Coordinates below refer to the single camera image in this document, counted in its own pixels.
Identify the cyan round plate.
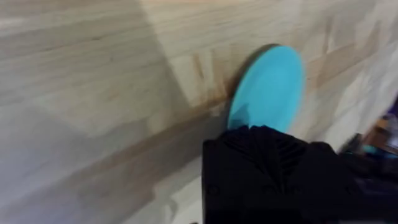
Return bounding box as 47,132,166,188
226,45,306,134

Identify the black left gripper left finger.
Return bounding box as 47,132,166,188
201,125,269,224

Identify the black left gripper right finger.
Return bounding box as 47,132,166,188
264,126,361,224

